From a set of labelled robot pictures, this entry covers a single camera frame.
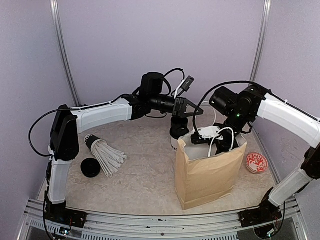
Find aluminium corner post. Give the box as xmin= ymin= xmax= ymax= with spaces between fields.
xmin=50 ymin=0 xmax=81 ymax=107
xmin=249 ymin=0 xmax=272 ymax=82

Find red patterned small plate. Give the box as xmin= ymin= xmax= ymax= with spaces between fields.
xmin=246 ymin=152 xmax=269 ymax=174

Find brown paper bag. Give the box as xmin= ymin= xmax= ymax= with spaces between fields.
xmin=174 ymin=131 xmax=247 ymax=210

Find right aluminium corner post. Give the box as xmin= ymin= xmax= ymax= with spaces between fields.
xmin=249 ymin=0 xmax=272 ymax=82

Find black cup holding straws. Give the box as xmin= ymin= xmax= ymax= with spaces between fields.
xmin=84 ymin=134 xmax=103 ymax=151

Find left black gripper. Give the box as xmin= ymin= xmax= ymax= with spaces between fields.
xmin=150 ymin=93 xmax=205 ymax=118

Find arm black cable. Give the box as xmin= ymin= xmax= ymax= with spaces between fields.
xmin=191 ymin=80 xmax=320 ymax=141
xmin=27 ymin=67 xmax=187 ymax=158

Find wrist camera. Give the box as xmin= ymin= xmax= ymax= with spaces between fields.
xmin=190 ymin=126 xmax=220 ymax=145
xmin=173 ymin=75 xmax=195 ymax=99

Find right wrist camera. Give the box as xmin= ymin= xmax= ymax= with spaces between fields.
xmin=190 ymin=126 xmax=220 ymax=145

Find stack of black lids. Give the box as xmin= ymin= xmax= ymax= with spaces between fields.
xmin=80 ymin=158 xmax=101 ymax=178

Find bundle of white straws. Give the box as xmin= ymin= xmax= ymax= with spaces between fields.
xmin=90 ymin=139 xmax=127 ymax=178

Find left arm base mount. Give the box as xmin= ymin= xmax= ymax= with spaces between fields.
xmin=44 ymin=208 xmax=87 ymax=229

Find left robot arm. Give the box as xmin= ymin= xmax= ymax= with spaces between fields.
xmin=44 ymin=72 xmax=204 ymax=223

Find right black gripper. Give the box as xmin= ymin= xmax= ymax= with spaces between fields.
xmin=209 ymin=108 xmax=253 ymax=163

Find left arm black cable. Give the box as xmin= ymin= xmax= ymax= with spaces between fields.
xmin=27 ymin=67 xmax=187 ymax=158

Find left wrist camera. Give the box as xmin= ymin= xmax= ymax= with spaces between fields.
xmin=173 ymin=75 xmax=195 ymax=99

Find front aluminium frame rail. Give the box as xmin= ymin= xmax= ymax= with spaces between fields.
xmin=16 ymin=199 xmax=308 ymax=240

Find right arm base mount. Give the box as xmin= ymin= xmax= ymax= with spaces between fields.
xmin=238 ymin=207 xmax=283 ymax=228

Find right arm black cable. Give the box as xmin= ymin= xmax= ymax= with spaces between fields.
xmin=191 ymin=80 xmax=320 ymax=141

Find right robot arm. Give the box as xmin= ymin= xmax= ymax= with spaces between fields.
xmin=209 ymin=84 xmax=320 ymax=222

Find left aluminium corner post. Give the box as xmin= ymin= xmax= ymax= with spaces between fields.
xmin=50 ymin=0 xmax=81 ymax=107

